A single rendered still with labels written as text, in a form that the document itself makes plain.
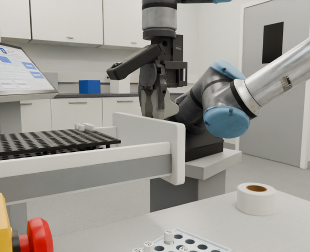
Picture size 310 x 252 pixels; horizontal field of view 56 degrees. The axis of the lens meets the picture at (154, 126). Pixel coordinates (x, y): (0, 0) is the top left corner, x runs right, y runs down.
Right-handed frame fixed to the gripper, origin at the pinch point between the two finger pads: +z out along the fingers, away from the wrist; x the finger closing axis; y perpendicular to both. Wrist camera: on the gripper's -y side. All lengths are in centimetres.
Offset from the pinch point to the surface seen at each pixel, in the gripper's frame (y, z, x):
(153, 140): -3.1, 2.0, -6.6
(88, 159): -18.1, 2.6, -12.6
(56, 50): 61, -57, 362
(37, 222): -28.7, 1.3, -33.4
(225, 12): 304, -123, 295
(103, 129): -6.7, 1.8, 11.4
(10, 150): -28.4, 0.9, -7.6
